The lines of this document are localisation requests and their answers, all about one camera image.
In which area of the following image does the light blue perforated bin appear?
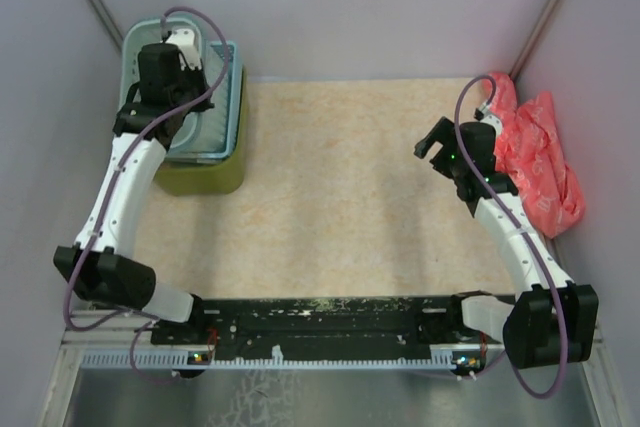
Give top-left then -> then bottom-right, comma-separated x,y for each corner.
167,41 -> 243,164

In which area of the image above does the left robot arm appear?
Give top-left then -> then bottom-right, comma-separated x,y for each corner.
54,40 -> 211,344

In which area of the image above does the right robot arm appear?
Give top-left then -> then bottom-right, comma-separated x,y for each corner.
414,117 -> 599,369

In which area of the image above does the red plastic bag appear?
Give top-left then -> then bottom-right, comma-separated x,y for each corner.
482,72 -> 586,239

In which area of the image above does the olive green tub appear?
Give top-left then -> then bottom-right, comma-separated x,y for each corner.
154,70 -> 249,196

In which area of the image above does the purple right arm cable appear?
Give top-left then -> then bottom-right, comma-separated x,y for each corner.
454,74 -> 571,401

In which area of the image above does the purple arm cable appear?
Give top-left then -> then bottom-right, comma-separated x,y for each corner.
62,6 -> 232,384
454,74 -> 571,401

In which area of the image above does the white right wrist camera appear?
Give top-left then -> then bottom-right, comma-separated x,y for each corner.
474,102 -> 503,136

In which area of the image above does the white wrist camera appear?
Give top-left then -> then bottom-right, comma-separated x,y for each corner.
474,102 -> 503,136
161,27 -> 203,71

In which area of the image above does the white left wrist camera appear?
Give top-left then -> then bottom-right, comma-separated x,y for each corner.
161,27 -> 203,71

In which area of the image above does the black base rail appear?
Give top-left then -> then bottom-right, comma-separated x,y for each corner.
151,296 -> 484,363

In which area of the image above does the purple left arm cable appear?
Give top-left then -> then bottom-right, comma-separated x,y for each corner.
62,6 -> 232,384

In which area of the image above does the aluminium frame rail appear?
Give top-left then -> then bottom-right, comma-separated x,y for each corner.
61,310 -> 151,348

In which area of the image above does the white slotted cable duct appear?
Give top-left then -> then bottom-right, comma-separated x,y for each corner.
79,345 -> 489,369

